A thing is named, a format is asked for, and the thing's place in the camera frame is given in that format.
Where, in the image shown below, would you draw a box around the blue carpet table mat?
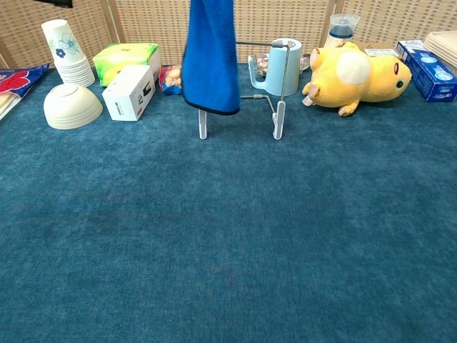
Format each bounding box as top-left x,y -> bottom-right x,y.
0,62 -> 457,343

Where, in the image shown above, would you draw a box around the blue biscuit bag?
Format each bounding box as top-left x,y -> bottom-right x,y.
159,64 -> 185,96

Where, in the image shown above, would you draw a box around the small white carton box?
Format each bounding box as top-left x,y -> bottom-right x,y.
101,64 -> 156,122

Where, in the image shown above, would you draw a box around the yellow plush toy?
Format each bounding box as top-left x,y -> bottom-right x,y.
301,41 -> 413,118

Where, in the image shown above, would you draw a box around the grey and blue cloth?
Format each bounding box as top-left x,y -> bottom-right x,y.
181,0 -> 241,117

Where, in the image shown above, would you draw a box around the clear lidded jar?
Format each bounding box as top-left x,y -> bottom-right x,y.
323,13 -> 361,49

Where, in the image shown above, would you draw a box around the green tissue box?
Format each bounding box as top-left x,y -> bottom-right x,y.
92,42 -> 162,89

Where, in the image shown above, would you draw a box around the clear snack packet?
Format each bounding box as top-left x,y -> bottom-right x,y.
248,52 -> 311,78

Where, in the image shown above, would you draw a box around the metal wire stand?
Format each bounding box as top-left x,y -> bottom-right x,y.
198,39 -> 294,141

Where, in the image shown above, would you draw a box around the blue and white carton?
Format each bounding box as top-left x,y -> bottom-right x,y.
396,39 -> 457,104

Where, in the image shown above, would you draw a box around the rubber gloves package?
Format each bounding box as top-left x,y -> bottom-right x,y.
0,63 -> 51,121

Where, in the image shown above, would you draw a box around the wooden rattan folding screen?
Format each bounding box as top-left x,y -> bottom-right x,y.
0,0 -> 457,71

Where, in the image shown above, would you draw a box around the light blue mug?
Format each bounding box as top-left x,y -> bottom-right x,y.
248,38 -> 303,97

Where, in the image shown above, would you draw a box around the beige lidded food container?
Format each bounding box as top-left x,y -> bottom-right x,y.
423,31 -> 457,58

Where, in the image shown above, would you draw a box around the stack of paper cups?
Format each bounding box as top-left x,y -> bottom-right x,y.
41,19 -> 96,89

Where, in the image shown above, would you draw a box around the brown cardboard box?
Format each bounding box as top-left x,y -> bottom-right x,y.
355,41 -> 401,58

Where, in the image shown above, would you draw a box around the beige upturned bowl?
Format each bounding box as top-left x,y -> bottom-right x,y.
43,84 -> 104,130

